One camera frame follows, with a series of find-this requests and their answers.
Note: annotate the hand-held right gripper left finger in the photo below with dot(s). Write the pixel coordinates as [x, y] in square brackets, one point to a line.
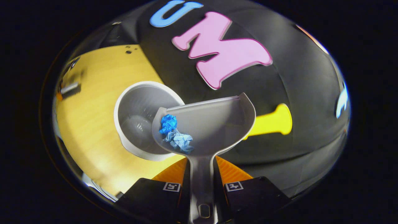
[149, 199]

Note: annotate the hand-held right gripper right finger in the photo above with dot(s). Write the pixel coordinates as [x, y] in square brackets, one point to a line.
[255, 196]

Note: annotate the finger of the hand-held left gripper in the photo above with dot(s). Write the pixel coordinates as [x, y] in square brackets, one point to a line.
[59, 96]

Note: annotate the small grey broom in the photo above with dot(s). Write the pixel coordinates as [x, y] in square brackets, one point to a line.
[70, 88]

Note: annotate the light blue paper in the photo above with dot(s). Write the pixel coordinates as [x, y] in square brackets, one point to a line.
[182, 140]

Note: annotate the bright blue paper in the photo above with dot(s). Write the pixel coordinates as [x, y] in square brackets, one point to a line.
[168, 123]

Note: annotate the grey ribbed garbage bin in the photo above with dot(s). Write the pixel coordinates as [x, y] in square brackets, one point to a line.
[136, 102]

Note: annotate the grey dustpan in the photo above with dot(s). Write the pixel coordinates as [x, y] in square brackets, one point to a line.
[217, 124]

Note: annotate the wooden desktop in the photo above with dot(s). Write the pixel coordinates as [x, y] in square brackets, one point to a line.
[93, 124]

